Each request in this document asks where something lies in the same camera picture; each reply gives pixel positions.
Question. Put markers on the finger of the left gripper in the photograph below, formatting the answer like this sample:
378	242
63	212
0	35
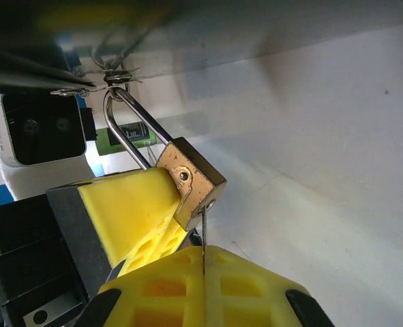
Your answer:
153	248
126	211

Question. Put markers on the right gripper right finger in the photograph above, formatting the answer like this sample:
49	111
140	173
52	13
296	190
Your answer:
249	293

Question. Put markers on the small brass padlock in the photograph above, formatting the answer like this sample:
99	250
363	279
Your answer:
194	177

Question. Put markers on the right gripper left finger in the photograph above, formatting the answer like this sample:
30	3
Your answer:
160	293

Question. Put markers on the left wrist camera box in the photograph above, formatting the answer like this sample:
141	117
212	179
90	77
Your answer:
41	129

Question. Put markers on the green round container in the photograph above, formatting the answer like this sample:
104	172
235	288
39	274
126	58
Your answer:
112	143

